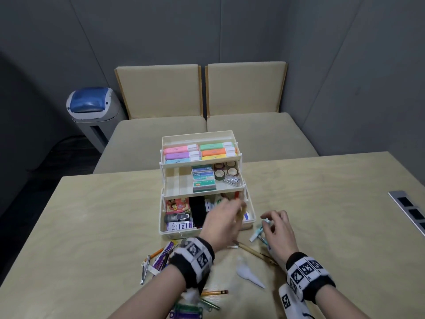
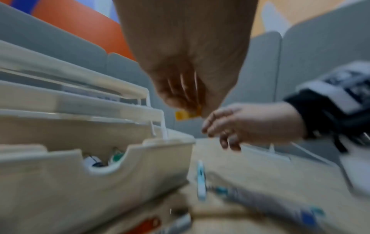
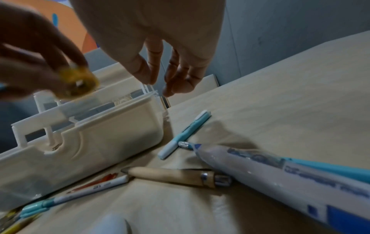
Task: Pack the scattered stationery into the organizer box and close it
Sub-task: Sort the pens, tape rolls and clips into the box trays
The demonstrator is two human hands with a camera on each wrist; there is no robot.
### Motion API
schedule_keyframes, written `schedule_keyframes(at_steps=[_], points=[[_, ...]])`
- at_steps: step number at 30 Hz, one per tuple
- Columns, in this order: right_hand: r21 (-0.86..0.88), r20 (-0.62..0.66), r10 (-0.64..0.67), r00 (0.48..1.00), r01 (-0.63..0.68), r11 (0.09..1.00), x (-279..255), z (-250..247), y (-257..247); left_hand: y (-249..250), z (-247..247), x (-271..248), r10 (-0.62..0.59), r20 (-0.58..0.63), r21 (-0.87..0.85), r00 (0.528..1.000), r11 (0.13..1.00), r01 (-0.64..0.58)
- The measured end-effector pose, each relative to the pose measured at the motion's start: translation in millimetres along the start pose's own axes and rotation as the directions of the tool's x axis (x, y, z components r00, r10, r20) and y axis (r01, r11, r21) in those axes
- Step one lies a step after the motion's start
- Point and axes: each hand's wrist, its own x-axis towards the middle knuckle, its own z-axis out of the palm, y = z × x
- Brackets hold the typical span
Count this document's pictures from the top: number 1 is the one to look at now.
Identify green highlighter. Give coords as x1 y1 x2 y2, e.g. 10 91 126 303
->
199 141 234 152

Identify person's right hand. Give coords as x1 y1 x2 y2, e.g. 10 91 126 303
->
260 210 299 271

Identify yellow highlighter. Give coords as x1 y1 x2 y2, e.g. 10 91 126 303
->
202 153 237 161

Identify person's left hand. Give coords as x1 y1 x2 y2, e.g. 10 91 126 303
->
199 198 248 253

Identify beige sofa chair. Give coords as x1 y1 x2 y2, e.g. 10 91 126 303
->
205 62 319 163
93 64 207 175

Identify white plastic paddle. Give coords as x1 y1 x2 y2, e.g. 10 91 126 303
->
236 257 266 289

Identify person's left forearm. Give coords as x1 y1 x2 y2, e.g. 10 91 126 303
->
108 264 186 319

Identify grey date stamp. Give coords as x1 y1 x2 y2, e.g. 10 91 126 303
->
163 213 190 224

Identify pink cartoon card pack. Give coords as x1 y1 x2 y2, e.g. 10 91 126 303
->
165 198 191 215

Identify orange highlighter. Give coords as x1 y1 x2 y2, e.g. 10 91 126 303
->
201 148 236 157

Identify purple highlighter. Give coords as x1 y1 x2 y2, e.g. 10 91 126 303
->
165 151 201 160

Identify black white marker wristband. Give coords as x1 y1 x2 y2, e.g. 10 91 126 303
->
285 251 336 304
168 237 216 289

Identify grey blue-lid paper shredder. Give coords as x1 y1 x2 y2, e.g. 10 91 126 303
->
66 87 127 153

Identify purple pen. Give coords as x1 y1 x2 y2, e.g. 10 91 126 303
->
152 241 177 271

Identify white purple ink box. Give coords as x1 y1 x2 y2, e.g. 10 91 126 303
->
166 221 194 232

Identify tan handled scissors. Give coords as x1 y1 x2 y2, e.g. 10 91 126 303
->
232 241 278 266

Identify pink highlighter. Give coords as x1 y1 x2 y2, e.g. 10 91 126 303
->
163 144 199 155

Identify grey table socket panel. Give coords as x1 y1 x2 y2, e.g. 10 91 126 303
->
388 191 425 236

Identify cream tiered organizer box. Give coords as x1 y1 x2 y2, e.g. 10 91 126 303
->
158 130 256 240

